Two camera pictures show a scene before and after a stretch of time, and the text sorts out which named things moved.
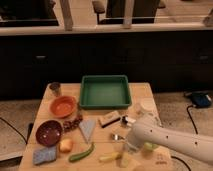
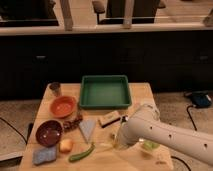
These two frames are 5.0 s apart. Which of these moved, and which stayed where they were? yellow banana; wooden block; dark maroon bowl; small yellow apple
Moved: yellow banana
Stayed: wooden block; dark maroon bowl; small yellow apple
